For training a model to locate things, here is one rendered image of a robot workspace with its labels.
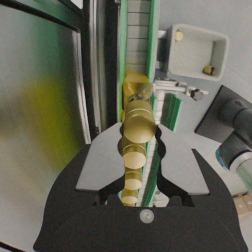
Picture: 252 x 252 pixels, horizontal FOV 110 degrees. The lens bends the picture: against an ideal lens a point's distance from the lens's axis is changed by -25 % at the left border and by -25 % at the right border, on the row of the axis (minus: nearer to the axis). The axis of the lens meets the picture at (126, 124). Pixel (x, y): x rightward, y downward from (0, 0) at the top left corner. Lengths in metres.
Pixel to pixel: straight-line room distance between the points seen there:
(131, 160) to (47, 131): 0.13
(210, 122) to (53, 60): 0.67
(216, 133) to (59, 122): 0.72
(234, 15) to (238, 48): 0.14
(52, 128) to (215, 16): 0.67
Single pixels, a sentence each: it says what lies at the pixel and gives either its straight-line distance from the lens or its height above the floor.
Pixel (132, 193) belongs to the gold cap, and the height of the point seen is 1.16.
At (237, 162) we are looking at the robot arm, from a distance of 0.56.
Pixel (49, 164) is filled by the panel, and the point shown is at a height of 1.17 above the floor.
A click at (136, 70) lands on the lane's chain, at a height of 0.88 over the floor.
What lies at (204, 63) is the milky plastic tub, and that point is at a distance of 0.58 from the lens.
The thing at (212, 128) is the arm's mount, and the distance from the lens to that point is 0.72.
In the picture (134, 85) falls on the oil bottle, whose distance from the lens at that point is 0.19.
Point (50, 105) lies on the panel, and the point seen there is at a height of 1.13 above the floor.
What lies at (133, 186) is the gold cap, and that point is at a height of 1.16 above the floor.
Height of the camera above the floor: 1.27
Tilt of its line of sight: 60 degrees down
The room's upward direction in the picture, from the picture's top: 173 degrees counter-clockwise
